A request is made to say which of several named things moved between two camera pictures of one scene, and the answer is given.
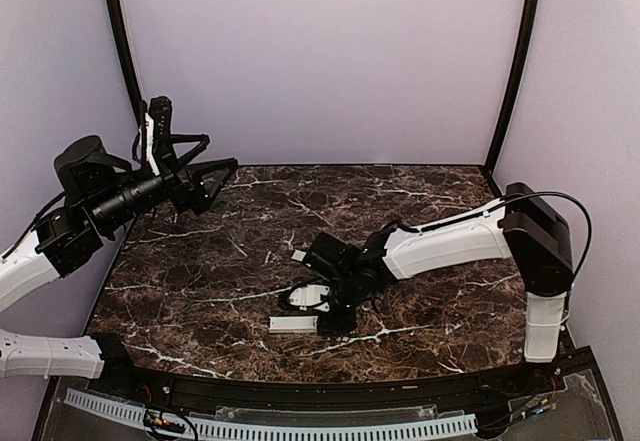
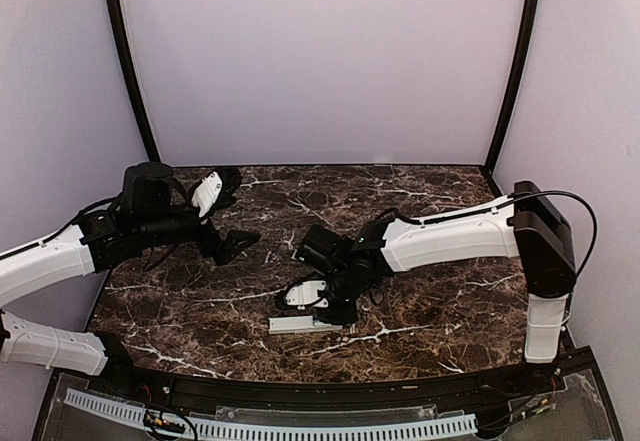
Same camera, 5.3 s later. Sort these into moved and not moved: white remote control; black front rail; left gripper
Moved: left gripper
Not moved: white remote control; black front rail
